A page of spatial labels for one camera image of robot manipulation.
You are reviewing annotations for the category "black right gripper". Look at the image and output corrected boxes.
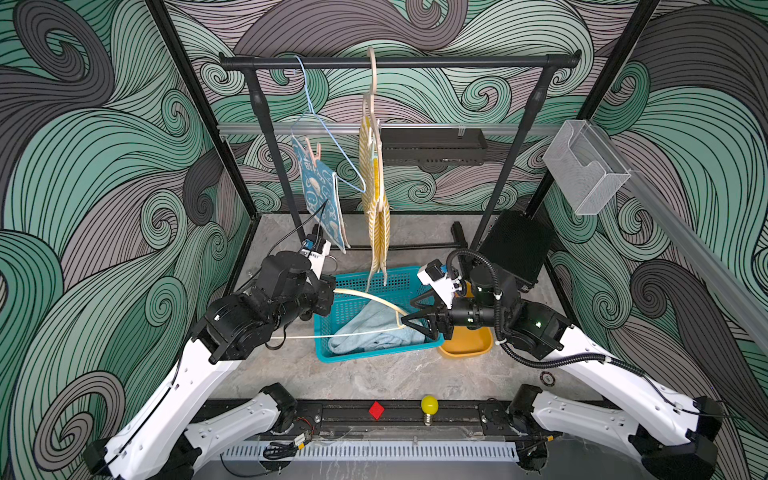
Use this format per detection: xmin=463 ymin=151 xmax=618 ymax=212
xmin=402 ymin=286 xmax=505 ymax=339

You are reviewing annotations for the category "teal plastic basket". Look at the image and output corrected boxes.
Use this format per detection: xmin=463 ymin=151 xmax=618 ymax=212
xmin=314 ymin=266 xmax=444 ymax=363

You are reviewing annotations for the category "light blue terry towel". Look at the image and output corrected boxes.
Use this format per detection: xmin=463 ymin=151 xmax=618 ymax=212
xmin=328 ymin=301 xmax=425 ymax=355

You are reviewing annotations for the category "cream plastic hanger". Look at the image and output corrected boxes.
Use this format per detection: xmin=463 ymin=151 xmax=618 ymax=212
xmin=283 ymin=288 xmax=407 ymax=340

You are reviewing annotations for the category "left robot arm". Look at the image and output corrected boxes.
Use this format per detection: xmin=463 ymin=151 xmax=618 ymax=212
xmin=83 ymin=248 xmax=335 ymax=479

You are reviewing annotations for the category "blue rabbit print towel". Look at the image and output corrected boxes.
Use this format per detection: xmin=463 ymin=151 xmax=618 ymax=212
xmin=291 ymin=136 xmax=348 ymax=254

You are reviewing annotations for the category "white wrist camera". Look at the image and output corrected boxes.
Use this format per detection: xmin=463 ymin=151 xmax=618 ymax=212
xmin=417 ymin=259 xmax=459 ymax=309
xmin=299 ymin=234 xmax=331 ymax=278

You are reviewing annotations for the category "round floor marker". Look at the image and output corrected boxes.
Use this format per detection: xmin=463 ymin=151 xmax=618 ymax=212
xmin=539 ymin=371 xmax=556 ymax=387

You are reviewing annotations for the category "yellow ball knob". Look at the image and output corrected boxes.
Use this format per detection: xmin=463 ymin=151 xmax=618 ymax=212
xmin=420 ymin=395 xmax=439 ymax=426

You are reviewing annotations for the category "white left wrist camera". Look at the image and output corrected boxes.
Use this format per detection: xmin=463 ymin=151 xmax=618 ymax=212
xmin=299 ymin=234 xmax=331 ymax=278

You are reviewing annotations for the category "light blue wire hanger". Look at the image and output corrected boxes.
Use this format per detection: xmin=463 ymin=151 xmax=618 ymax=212
xmin=291 ymin=55 xmax=367 ymax=193

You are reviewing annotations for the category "white slotted cable duct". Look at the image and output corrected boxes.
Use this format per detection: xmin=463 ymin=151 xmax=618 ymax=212
xmin=203 ymin=440 xmax=520 ymax=463

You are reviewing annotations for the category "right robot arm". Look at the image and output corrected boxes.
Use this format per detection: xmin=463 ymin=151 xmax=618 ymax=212
xmin=402 ymin=249 xmax=724 ymax=479

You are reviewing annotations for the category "black wall light panel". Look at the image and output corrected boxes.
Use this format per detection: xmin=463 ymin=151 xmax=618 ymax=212
xmin=381 ymin=127 xmax=488 ymax=166

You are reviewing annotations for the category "yellow striped towel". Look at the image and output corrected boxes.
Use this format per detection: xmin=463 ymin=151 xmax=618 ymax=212
xmin=358 ymin=116 xmax=391 ymax=290

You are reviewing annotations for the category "red diamond marker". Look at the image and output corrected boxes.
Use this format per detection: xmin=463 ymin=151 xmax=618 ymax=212
xmin=368 ymin=401 xmax=386 ymax=421

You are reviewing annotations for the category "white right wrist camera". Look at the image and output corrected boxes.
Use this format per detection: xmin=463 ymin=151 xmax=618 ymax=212
xmin=417 ymin=259 xmax=459 ymax=309

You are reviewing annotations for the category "pink clothespin on blue towel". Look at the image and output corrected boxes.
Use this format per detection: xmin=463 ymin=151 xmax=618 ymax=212
xmin=304 ymin=137 xmax=322 ymax=166

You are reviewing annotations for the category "orange plastic tray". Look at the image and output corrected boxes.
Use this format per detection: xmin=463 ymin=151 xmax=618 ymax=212
xmin=439 ymin=283 xmax=493 ymax=359

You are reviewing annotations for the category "black clothes rack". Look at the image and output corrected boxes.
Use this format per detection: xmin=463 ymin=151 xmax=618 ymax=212
xmin=219 ymin=51 xmax=582 ymax=253

